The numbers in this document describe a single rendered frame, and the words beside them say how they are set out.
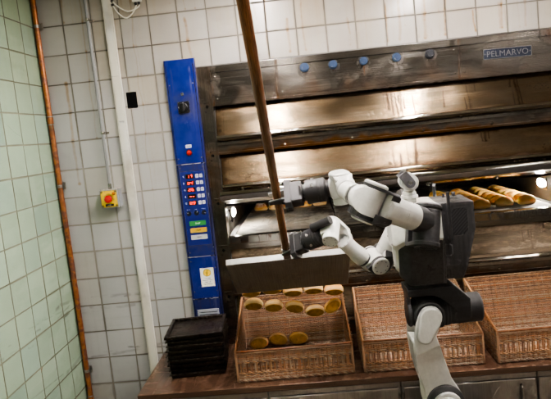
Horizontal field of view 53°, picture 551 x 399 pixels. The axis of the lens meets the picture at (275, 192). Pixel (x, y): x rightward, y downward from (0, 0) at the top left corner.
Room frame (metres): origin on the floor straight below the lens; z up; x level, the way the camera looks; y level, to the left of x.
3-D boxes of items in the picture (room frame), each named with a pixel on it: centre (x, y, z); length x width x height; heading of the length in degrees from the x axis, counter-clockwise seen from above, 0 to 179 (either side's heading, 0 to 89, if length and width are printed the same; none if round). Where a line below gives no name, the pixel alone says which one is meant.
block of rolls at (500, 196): (3.34, -1.22, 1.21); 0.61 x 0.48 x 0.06; 177
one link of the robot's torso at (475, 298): (2.08, -0.60, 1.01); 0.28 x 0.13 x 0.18; 88
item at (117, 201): (2.98, 0.88, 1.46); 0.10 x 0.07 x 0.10; 87
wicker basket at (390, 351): (2.67, -0.61, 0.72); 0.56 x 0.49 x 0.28; 86
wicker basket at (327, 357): (2.70, -0.02, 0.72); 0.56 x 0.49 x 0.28; 87
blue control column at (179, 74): (3.93, 0.38, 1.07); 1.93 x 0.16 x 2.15; 177
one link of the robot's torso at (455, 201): (2.08, -0.56, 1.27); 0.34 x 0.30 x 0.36; 174
